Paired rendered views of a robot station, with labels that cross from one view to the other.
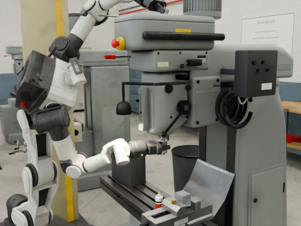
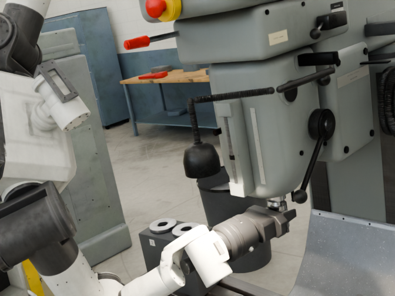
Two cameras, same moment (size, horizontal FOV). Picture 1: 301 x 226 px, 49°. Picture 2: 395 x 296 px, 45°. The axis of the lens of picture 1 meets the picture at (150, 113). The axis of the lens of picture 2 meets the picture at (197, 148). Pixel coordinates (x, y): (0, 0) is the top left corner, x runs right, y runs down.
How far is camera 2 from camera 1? 72 cm
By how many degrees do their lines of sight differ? 12
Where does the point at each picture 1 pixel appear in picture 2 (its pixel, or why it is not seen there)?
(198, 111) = (345, 126)
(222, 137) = (370, 162)
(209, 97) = (357, 90)
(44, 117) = (12, 231)
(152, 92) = (255, 107)
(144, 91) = (235, 108)
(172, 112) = (301, 141)
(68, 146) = (83, 278)
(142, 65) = (220, 49)
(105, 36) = not seen: hidden behind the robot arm
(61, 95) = (37, 161)
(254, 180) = not seen: outside the picture
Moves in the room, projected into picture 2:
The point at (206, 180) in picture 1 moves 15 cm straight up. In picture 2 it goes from (345, 249) to (341, 204)
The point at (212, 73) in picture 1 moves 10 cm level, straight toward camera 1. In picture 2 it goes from (354, 37) to (371, 40)
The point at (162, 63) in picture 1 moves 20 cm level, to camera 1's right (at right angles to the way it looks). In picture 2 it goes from (276, 35) to (371, 16)
